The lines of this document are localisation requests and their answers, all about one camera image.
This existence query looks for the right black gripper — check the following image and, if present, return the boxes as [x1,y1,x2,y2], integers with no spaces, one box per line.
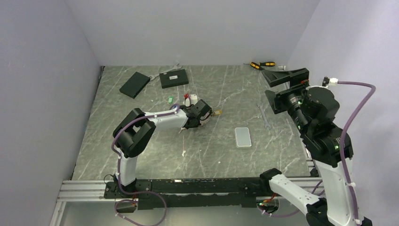
[262,67,311,133]

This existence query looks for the green key tag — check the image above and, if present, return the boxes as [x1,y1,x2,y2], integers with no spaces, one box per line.
[168,96,174,105]

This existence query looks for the large metal keyring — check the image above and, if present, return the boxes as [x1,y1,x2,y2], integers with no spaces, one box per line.
[178,118,210,134]

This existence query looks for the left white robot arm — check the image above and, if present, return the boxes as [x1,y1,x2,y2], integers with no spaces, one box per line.
[111,99,213,198]

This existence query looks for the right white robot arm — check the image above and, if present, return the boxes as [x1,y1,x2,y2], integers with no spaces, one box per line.
[259,68,372,226]

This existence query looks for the silver wrench on right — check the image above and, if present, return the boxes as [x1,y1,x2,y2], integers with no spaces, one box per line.
[257,102,271,129]

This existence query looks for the silver wrench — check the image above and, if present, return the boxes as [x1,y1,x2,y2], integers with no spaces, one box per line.
[257,102,271,129]
[149,63,182,81]

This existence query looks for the yellow black screwdriver front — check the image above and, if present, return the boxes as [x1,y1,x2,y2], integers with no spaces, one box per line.
[249,62,264,71]

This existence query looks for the black box with label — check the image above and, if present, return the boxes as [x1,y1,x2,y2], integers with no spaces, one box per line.
[159,69,189,89]

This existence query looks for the silver wrench at back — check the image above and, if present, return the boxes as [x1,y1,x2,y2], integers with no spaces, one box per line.
[149,63,182,81]

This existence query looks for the white smartphone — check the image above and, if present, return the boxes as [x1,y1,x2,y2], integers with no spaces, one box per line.
[234,127,252,147]

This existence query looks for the black flat box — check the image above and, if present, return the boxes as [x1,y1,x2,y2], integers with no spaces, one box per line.
[119,72,150,99]

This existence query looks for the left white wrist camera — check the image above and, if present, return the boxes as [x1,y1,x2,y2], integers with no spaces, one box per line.
[183,93,198,107]

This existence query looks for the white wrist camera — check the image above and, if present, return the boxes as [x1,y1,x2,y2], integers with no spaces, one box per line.
[183,93,198,107]
[322,77,339,88]

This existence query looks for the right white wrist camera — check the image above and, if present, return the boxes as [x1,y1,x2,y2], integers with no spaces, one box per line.
[322,77,339,88]

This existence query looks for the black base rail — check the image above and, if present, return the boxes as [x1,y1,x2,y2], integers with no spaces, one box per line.
[104,177,273,210]

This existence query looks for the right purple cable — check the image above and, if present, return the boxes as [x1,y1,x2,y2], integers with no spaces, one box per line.
[256,80,376,224]

